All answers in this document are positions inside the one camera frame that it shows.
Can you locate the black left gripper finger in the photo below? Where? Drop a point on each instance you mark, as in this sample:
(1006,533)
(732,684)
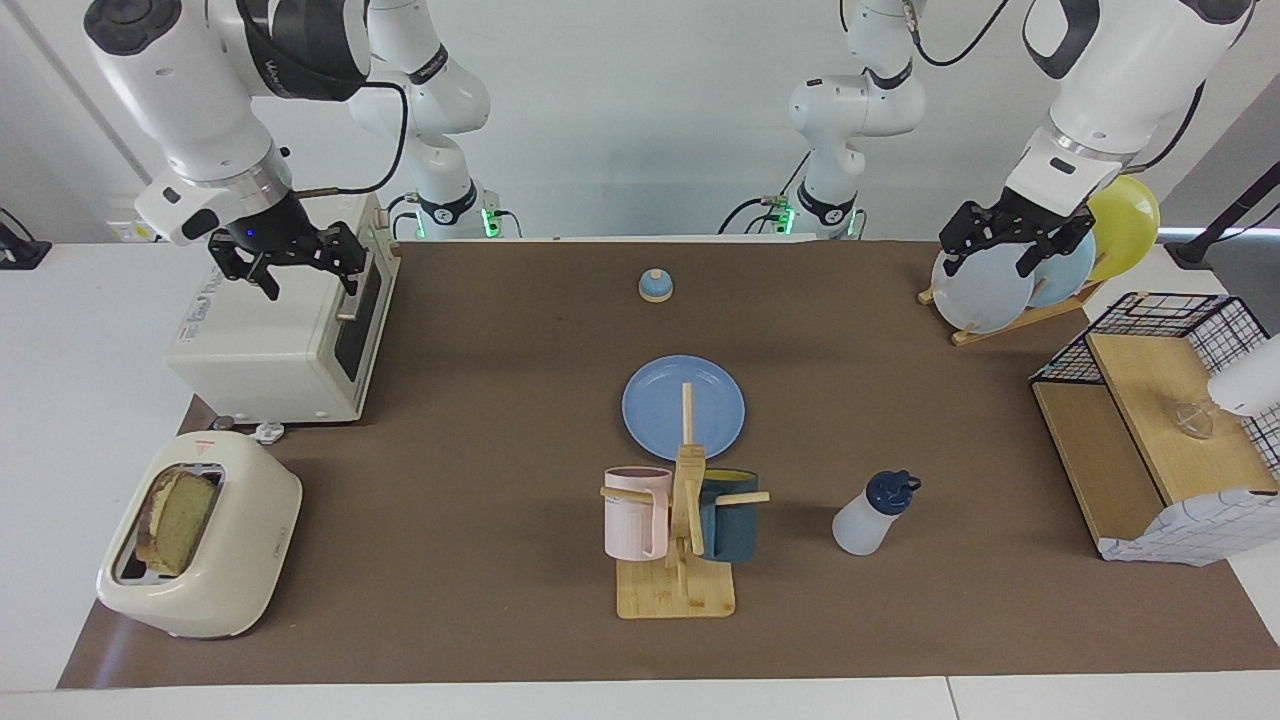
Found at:
(968,228)
(1050,255)

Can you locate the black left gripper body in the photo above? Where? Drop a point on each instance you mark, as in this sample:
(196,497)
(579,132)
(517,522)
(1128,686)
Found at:
(1040,218)

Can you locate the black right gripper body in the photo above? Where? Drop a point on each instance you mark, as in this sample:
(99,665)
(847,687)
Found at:
(270,230)

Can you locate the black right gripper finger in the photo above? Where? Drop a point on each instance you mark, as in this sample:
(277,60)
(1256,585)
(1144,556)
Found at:
(343,250)
(240,258)

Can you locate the slice of toast bread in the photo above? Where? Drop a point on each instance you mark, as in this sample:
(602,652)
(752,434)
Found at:
(185,520)

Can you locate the clear bottle with navy cap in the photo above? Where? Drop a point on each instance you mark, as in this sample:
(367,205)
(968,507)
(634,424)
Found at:
(862,525)

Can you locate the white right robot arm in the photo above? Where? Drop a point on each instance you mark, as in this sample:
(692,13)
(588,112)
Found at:
(180,80)

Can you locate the light blue plate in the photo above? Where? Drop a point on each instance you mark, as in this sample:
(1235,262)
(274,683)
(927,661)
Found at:
(1065,275)

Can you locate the grey plate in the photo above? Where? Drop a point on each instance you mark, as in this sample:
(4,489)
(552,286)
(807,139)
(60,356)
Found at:
(985,295)

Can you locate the wooden plate rack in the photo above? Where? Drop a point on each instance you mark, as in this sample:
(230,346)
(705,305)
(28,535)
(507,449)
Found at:
(1010,325)

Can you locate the yellow plate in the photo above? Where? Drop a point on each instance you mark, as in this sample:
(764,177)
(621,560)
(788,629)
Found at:
(1130,225)

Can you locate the blue round plate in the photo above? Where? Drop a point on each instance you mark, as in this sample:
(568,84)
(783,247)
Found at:
(660,410)

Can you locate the white toaster oven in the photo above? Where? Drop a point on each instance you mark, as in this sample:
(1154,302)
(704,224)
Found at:
(260,350)

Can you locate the white power strip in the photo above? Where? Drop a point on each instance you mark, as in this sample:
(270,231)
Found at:
(130,232)

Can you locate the white power plug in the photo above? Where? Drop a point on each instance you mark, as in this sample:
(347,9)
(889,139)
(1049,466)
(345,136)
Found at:
(268,433)

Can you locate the wooden shelf box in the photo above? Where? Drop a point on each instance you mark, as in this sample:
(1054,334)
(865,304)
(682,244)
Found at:
(1160,410)

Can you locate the brown table mat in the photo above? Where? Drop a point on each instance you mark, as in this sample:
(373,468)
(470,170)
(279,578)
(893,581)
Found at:
(480,400)

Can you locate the clear glass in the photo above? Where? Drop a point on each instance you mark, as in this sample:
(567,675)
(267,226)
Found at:
(1195,420)

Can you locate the black clamp base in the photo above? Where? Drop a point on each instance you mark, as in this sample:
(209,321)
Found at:
(20,252)

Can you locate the cream two-slot toaster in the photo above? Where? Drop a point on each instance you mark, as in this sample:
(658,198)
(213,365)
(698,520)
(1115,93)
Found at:
(240,540)

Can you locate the white checked cloth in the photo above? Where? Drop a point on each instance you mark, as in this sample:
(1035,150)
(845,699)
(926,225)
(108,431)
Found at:
(1200,530)

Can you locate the small blue bell wooden knob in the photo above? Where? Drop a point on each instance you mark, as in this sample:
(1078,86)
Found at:
(656,288)

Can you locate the dark teal mug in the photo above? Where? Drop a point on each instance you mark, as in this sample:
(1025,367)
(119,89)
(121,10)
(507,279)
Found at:
(730,530)

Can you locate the pink mug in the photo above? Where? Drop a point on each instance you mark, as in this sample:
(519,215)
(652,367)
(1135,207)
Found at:
(632,520)

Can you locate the wooden mug tree stand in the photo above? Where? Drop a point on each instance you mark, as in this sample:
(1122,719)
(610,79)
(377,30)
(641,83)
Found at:
(675,595)

